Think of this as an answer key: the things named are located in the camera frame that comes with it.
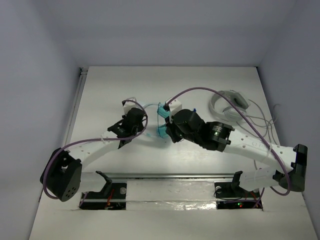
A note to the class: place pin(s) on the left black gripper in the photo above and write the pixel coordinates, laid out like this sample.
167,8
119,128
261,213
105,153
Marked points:
139,116

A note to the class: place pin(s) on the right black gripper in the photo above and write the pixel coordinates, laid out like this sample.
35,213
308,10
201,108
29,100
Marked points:
171,124

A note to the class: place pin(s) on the teal cat-ear headphones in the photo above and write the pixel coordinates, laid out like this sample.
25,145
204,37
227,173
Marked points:
157,130

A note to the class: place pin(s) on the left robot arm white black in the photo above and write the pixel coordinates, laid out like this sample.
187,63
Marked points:
62,176

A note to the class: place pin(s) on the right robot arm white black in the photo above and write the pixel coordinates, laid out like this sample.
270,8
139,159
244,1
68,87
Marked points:
286,166

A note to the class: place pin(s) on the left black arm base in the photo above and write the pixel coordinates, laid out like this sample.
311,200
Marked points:
114,199

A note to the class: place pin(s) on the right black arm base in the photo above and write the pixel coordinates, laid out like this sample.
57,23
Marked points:
228,198

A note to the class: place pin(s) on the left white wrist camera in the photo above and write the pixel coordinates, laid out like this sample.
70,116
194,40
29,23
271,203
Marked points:
128,104

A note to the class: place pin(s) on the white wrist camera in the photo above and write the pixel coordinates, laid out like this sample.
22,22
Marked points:
172,107
128,104

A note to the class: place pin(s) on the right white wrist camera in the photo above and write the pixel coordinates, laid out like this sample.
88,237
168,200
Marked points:
172,107

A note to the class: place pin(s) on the aluminium side rail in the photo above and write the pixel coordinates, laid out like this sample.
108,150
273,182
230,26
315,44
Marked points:
81,84

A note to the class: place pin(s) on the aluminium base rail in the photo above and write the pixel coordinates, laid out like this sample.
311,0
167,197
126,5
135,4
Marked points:
166,176

